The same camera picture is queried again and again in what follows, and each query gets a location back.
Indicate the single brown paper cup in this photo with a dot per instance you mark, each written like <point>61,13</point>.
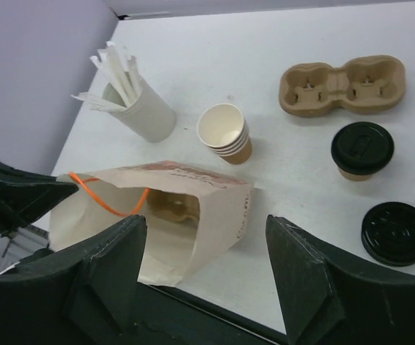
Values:
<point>354,176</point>

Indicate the stack of brown paper cups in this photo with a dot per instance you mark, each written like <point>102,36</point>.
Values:
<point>223,130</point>

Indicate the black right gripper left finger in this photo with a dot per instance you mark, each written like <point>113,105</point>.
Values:
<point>79,295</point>

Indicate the stack of black lids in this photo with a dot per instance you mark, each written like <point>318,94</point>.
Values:
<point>388,233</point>

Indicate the white straw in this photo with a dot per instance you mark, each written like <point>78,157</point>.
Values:
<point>101,63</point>
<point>116,65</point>
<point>97,103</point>
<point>134,76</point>

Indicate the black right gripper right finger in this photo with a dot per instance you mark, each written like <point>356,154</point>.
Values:
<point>330,296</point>

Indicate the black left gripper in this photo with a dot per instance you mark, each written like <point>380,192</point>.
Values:
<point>23,199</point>

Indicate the brown cardboard cup carrier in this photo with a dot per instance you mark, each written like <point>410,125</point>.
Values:
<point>365,85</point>
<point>174,207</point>

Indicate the black plastic cup lid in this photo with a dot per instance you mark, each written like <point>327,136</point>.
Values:
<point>362,147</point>

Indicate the printed paper takeout bag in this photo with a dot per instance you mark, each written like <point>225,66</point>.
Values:
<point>173,251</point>

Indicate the white cylindrical straw holder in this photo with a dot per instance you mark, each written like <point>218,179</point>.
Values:
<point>150,116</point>

